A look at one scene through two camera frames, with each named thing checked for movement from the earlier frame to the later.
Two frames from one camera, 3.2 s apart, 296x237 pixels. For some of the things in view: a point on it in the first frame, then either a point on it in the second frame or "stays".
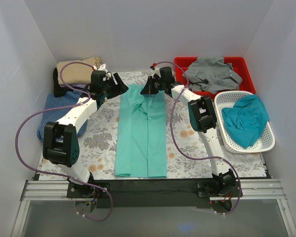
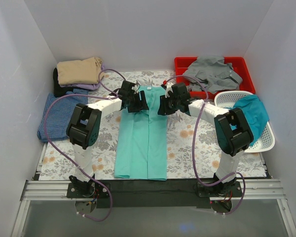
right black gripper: x=154 y=85 → x=166 y=106
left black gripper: x=113 y=85 → x=137 y=104
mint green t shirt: x=141 y=150 stays
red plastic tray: x=239 y=65 stays
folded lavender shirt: x=85 y=87 stays
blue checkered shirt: x=65 y=99 stays
